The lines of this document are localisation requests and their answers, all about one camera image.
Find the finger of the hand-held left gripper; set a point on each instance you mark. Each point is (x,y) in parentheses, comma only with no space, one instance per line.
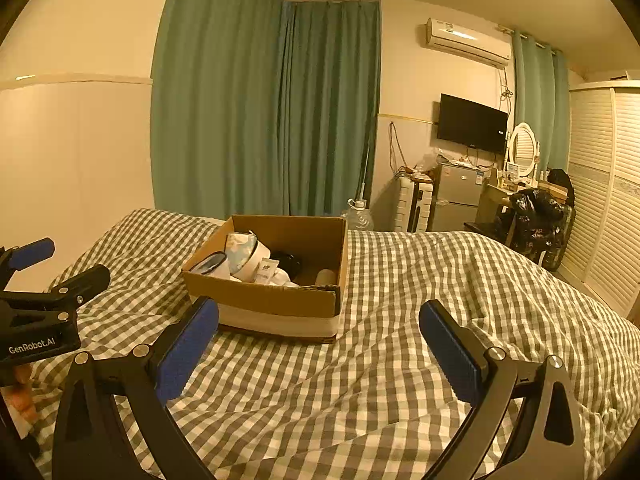
(31,253)
(80,280)

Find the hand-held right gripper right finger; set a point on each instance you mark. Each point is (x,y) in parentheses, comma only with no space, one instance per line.
(450,355)

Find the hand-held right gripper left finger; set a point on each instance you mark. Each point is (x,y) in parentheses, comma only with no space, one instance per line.
(187,355)

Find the dark rimmed white container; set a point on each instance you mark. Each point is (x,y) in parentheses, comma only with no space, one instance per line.
(210,264)

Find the brown cardboard box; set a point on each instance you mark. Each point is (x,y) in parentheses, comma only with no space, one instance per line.
(270,305)

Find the small white packet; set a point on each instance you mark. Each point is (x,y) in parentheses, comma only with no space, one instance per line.
(265,271)

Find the black item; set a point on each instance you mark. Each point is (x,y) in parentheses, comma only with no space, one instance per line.
(289,261)

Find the beige roll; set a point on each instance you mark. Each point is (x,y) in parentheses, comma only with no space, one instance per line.
(325,276)

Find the person's left hand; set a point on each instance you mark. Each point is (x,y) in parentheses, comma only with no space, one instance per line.
(22,400)

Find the green checked blanket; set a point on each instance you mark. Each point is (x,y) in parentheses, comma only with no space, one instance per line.
(400,320)

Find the white suitcase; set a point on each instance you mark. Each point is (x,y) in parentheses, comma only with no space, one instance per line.
(410,205)

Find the wooden dressing table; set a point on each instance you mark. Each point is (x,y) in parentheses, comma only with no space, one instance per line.
(490,200)

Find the grey small fridge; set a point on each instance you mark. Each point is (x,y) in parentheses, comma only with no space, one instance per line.
(457,195)

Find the pile of black bags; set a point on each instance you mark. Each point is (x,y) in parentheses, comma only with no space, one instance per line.
(537,220)

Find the clear water jug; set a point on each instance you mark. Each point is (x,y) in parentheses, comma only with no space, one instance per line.
(360,217)

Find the clear plastic bag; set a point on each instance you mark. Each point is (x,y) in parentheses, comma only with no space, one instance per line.
(427,165)

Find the thin white pole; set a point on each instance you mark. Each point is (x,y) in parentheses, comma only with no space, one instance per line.
(364,175)

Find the black bag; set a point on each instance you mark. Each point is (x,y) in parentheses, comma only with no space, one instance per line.
(560,179)

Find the green curtain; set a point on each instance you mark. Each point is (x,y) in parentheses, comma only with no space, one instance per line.
(540,100)
(215,110)
(330,110)

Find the white oval mirror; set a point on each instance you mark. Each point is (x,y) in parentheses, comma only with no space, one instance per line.
(522,147)

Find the white louvered wardrobe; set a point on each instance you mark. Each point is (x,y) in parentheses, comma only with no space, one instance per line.
(605,185)

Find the white air conditioner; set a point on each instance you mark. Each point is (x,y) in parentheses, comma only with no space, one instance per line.
(467,42)

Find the black wall television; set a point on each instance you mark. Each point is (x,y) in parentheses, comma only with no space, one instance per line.
(472,122)

